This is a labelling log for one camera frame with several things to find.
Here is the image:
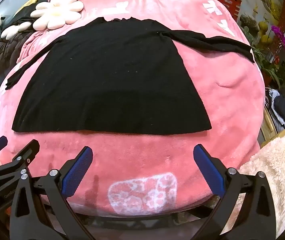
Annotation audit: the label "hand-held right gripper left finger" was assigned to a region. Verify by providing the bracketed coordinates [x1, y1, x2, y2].
[9, 146, 94, 240]

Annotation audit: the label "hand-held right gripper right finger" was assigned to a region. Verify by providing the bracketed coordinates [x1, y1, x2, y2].
[193, 144, 277, 240]

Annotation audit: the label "black sweater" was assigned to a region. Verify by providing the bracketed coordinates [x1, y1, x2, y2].
[5, 16, 256, 133]

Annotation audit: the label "pile of dark clothes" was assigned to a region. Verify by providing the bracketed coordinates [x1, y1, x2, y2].
[265, 87, 285, 133]

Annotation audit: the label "pink printed blanket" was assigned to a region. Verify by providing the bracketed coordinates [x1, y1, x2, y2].
[0, 0, 267, 217]

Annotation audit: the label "cream fluffy blanket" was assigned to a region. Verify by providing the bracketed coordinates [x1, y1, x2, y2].
[237, 134, 285, 236]

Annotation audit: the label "dark brown puffer jacket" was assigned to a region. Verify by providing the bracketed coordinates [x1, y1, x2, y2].
[0, 31, 34, 81]

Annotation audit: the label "small daisy flower cushion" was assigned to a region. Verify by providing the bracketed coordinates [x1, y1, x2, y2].
[1, 21, 33, 40]

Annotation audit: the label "green potted plant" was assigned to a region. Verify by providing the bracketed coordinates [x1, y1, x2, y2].
[240, 14, 285, 88]

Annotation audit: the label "large daisy flower cushion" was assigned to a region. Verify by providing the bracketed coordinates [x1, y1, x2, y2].
[30, 0, 84, 31]

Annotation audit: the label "yellow cushion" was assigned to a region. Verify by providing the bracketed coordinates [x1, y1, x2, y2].
[15, 0, 41, 15]

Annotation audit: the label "purple orchid flowers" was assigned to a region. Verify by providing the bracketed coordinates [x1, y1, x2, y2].
[270, 25, 285, 63]

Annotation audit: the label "gold frame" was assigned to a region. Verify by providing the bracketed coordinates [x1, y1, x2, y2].
[262, 107, 278, 141]

